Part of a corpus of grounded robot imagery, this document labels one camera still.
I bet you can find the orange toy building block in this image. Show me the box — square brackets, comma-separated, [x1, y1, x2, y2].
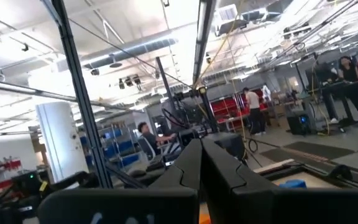
[198, 202, 211, 224]

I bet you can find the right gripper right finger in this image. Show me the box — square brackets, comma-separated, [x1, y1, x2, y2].
[201, 138, 280, 224]

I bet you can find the black hazard-striped floor mat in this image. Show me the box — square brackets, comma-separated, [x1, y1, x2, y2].
[259, 141, 357, 164]

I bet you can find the black equipment box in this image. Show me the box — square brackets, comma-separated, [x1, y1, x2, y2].
[213, 133, 247, 160]

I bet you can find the black standing desk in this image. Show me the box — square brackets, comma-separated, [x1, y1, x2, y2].
[306, 79, 358, 128]

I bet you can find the white round column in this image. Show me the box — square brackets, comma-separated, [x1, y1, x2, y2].
[35, 101, 90, 184]

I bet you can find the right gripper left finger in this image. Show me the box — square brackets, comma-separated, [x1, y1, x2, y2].
[149, 138, 203, 191]

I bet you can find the blue storage bin shelf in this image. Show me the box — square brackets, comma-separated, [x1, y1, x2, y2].
[79, 123, 142, 170]

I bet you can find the black computer blue light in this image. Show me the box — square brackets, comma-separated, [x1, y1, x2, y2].
[286, 111, 312, 136]

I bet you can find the yellow hanging cable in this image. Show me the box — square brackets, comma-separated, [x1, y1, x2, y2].
[194, 0, 248, 156]

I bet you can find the person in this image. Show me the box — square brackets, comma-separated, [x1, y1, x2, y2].
[137, 121, 177, 156]
[242, 86, 266, 136]
[329, 55, 358, 124]

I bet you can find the silver ventilation duct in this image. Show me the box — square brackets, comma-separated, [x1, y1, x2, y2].
[81, 37, 180, 70]

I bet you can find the black device green light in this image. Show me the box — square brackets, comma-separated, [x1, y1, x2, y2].
[12, 170, 43, 200]

